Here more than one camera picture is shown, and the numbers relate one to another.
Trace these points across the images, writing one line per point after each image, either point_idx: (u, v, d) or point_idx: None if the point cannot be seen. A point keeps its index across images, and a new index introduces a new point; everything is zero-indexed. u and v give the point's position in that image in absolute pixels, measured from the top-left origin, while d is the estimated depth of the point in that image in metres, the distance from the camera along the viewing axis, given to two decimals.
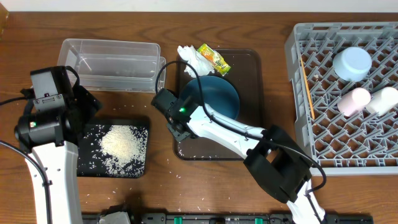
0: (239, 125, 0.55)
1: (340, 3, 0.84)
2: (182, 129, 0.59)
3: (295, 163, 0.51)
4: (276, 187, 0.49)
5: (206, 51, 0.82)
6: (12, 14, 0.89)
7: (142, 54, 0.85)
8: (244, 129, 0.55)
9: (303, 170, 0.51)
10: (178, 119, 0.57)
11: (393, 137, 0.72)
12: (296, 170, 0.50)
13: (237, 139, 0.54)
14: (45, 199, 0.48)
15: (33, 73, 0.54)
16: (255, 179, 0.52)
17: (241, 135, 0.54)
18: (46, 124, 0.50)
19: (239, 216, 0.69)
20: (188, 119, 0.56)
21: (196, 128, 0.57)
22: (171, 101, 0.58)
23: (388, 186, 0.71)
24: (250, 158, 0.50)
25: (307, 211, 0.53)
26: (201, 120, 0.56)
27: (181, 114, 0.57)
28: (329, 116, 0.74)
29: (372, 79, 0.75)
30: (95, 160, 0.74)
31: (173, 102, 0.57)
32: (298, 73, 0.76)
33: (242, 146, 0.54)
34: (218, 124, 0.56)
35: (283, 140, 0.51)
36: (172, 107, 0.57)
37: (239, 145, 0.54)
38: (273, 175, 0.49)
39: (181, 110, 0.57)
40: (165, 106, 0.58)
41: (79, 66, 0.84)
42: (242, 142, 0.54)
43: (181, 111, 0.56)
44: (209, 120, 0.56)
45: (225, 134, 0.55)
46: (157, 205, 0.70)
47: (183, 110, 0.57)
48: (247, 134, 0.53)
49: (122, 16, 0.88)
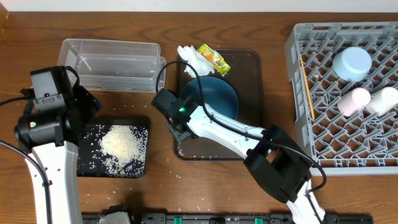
0: (239, 125, 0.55)
1: (340, 3, 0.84)
2: (181, 129, 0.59)
3: (295, 163, 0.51)
4: (276, 187, 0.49)
5: (206, 52, 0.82)
6: (12, 14, 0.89)
7: (142, 54, 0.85)
8: (244, 129, 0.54)
9: (303, 171, 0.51)
10: (178, 119, 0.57)
11: (394, 137, 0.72)
12: (296, 170, 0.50)
13: (237, 139, 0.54)
14: (45, 199, 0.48)
15: (33, 73, 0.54)
16: (255, 178, 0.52)
17: (241, 135, 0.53)
18: (46, 124, 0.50)
19: (239, 216, 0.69)
20: (188, 119, 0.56)
21: (196, 127, 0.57)
22: (171, 101, 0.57)
23: (388, 186, 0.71)
24: (251, 158, 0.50)
25: (307, 211, 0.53)
26: (201, 120, 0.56)
27: (181, 114, 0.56)
28: (329, 116, 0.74)
29: (372, 79, 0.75)
30: (95, 160, 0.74)
31: (173, 102, 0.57)
32: (298, 73, 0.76)
33: (242, 147, 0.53)
34: (218, 124, 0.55)
35: (283, 141, 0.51)
36: (172, 107, 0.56)
37: (239, 145, 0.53)
38: (273, 175, 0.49)
39: (181, 110, 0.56)
40: (165, 106, 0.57)
41: (79, 66, 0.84)
42: (242, 142, 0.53)
43: (181, 111, 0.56)
44: (209, 120, 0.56)
45: (225, 134, 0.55)
46: (157, 205, 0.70)
47: (183, 110, 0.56)
48: (247, 134, 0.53)
49: (122, 16, 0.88)
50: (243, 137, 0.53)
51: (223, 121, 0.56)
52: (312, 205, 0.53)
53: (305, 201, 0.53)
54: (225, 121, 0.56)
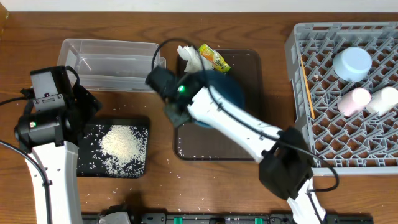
0: (252, 121, 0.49)
1: (340, 3, 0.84)
2: (178, 111, 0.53)
3: (305, 165, 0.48)
4: (284, 189, 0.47)
5: (205, 51, 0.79)
6: (12, 14, 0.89)
7: (142, 54, 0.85)
8: (259, 126, 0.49)
9: (309, 170, 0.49)
10: (176, 99, 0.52)
11: (394, 137, 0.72)
12: (305, 171, 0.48)
13: (250, 137, 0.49)
14: (45, 199, 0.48)
15: (33, 73, 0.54)
16: (261, 178, 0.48)
17: (255, 134, 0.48)
18: (46, 123, 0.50)
19: (239, 216, 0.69)
20: (188, 100, 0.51)
21: (197, 112, 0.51)
22: (167, 78, 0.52)
23: (388, 186, 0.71)
24: (265, 161, 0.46)
25: (307, 210, 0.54)
26: (207, 106, 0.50)
27: (180, 93, 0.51)
28: (329, 116, 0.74)
29: (372, 79, 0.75)
30: (95, 160, 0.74)
31: (169, 81, 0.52)
32: (298, 73, 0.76)
33: (255, 146, 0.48)
34: (227, 114, 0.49)
35: (297, 143, 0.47)
36: (168, 86, 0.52)
37: (250, 144, 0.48)
38: (284, 179, 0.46)
39: (180, 89, 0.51)
40: (160, 84, 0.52)
41: (79, 66, 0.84)
42: (255, 140, 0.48)
43: (180, 90, 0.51)
44: (216, 107, 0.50)
45: (235, 128, 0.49)
46: (157, 205, 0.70)
47: (183, 89, 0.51)
48: (263, 134, 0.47)
49: (122, 15, 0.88)
50: (258, 137, 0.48)
51: (231, 111, 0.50)
52: (313, 204, 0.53)
53: (305, 201, 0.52)
54: (235, 113, 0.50)
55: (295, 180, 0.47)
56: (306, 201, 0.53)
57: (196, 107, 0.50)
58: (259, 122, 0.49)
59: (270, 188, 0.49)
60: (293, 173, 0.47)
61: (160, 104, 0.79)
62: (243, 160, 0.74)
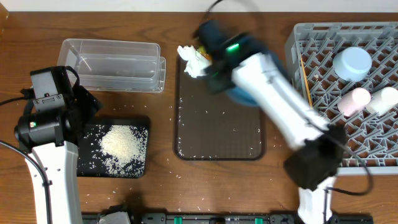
0: (303, 106, 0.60)
1: (340, 3, 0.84)
2: (221, 68, 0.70)
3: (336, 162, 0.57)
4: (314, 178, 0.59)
5: None
6: (12, 14, 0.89)
7: (142, 54, 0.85)
8: (306, 112, 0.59)
9: (333, 168, 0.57)
10: (221, 55, 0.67)
11: (394, 137, 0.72)
12: (330, 167, 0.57)
13: (293, 120, 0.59)
14: (45, 199, 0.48)
15: (33, 73, 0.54)
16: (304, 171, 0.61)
17: (303, 119, 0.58)
18: (46, 123, 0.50)
19: (239, 216, 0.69)
20: (234, 56, 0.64)
21: (245, 76, 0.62)
22: (219, 42, 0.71)
23: (388, 186, 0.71)
24: (307, 150, 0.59)
25: (318, 208, 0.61)
26: (262, 76, 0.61)
27: (230, 51, 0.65)
28: (329, 116, 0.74)
29: (372, 79, 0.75)
30: (95, 160, 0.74)
31: (218, 43, 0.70)
32: (299, 73, 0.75)
33: (300, 130, 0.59)
34: (278, 90, 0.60)
35: (339, 139, 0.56)
36: (216, 45, 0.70)
37: (291, 126, 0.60)
38: (319, 168, 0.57)
39: (231, 47, 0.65)
40: (209, 40, 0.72)
41: (79, 66, 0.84)
42: (302, 124, 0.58)
43: (231, 48, 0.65)
44: (268, 81, 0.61)
45: (280, 105, 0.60)
46: (157, 205, 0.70)
47: (234, 48, 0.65)
48: (311, 121, 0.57)
49: (122, 16, 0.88)
50: (306, 123, 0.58)
51: (282, 90, 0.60)
52: (324, 202, 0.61)
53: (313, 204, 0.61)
54: (291, 98, 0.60)
55: (323, 174, 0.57)
56: (318, 205, 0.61)
57: (244, 71, 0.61)
58: (307, 109, 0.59)
59: (305, 178, 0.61)
60: (331, 166, 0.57)
61: (160, 104, 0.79)
62: (243, 161, 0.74)
